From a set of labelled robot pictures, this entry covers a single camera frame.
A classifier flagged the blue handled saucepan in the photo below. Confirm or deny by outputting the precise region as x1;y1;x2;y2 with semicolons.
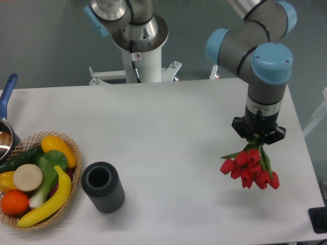
1;73;20;164

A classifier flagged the orange fruit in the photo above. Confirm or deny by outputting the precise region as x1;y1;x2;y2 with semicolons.
1;190;29;215

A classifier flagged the yellow bell pepper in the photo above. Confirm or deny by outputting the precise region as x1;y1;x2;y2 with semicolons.
0;171;18;193

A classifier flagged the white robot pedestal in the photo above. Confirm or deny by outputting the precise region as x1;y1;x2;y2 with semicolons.
88;45;182;85

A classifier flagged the white frame at right edge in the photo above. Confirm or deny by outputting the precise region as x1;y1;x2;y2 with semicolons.
302;87;326;137

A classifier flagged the woven wicker basket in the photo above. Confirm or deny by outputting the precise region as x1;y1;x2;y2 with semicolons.
1;131;82;230

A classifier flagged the yellow squash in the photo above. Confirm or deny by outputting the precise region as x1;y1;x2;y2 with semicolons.
41;135;77;169

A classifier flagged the green cucumber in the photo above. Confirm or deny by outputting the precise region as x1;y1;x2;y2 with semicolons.
1;144;43;174

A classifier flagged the black device at table edge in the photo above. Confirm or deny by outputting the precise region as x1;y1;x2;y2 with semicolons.
308;207;326;234

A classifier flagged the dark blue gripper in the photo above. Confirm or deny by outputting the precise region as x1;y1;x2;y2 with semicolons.
231;103;286;145

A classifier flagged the yellow banana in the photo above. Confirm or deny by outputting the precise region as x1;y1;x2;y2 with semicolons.
17;165;72;228

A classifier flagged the beige round cut vegetable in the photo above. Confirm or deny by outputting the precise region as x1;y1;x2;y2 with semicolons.
13;164;43;191

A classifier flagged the black cable on pedestal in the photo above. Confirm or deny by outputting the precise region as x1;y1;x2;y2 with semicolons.
129;40;142;84

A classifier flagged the red fruit under banana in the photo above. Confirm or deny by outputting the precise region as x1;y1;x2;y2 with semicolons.
49;169;74;198

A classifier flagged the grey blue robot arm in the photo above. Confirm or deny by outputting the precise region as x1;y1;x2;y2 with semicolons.
84;1;297;145

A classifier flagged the red tulip bouquet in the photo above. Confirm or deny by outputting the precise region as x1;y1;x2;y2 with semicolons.
220;134;280;189

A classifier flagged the dark grey ribbed vase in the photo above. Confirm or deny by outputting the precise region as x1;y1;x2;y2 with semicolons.
81;161;125;213

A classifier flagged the green bok choy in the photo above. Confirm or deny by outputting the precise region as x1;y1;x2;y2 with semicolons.
29;150;67;209

